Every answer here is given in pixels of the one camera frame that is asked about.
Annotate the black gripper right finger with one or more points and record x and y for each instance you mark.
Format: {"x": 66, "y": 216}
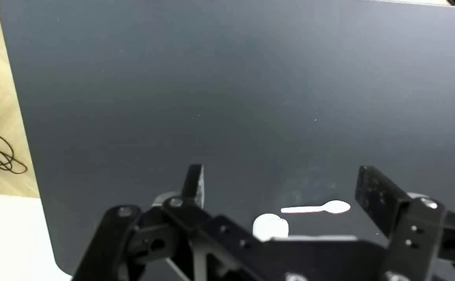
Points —
{"x": 381, "y": 199}

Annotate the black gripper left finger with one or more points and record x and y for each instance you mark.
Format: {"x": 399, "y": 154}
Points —
{"x": 193, "y": 191}

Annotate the white plastic spoon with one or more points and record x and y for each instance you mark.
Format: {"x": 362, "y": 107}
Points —
{"x": 334, "y": 207}

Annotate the white ceramic mug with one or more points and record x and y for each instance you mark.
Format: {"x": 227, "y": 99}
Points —
{"x": 270, "y": 227}

